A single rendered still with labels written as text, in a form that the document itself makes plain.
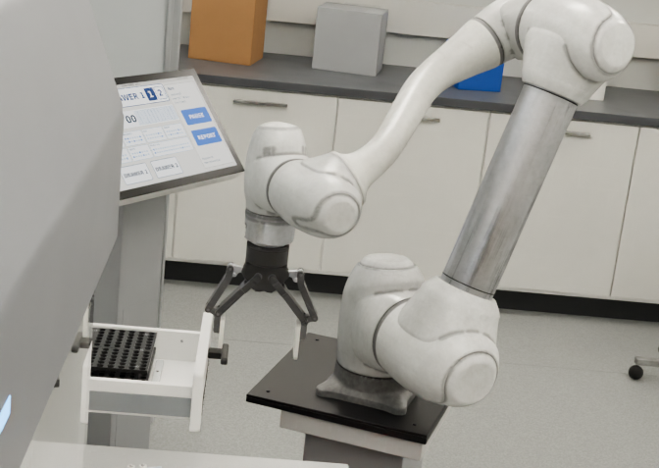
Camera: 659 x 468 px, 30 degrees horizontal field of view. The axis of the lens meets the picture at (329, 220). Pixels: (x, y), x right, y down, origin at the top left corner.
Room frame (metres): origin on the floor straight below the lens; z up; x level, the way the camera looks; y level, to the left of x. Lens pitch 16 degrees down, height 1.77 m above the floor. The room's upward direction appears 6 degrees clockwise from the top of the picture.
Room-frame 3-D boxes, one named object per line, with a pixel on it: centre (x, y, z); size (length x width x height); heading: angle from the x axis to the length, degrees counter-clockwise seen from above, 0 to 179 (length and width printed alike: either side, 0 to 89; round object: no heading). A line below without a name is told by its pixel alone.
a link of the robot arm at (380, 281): (2.22, -0.12, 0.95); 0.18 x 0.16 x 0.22; 30
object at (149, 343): (2.02, 0.30, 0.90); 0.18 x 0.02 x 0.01; 4
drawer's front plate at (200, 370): (2.03, 0.20, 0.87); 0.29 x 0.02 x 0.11; 4
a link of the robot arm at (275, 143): (2.05, 0.10, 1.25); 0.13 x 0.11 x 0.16; 30
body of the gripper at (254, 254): (2.07, 0.10, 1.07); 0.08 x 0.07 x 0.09; 94
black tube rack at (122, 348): (2.01, 0.40, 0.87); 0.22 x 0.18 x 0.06; 94
